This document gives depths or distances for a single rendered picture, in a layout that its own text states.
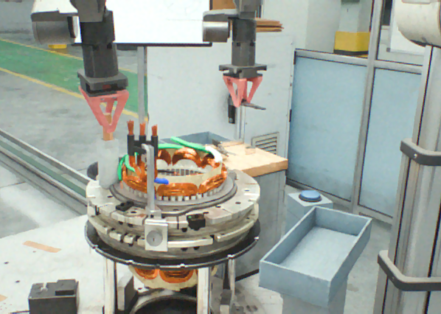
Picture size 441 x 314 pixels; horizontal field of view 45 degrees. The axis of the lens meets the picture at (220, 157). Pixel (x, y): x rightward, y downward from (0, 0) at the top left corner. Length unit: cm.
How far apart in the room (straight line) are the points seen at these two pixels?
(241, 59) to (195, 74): 227
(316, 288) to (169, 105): 308
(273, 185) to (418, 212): 36
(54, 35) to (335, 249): 59
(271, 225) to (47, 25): 71
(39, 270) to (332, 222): 73
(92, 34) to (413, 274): 75
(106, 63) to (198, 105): 263
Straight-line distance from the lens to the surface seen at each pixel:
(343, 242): 97
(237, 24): 124
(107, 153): 96
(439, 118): 103
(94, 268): 136
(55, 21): 90
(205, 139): 148
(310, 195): 111
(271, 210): 129
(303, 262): 89
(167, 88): 377
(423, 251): 110
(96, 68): 90
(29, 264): 142
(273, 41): 334
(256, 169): 120
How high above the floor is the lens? 145
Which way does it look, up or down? 18 degrees down
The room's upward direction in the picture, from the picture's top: 2 degrees clockwise
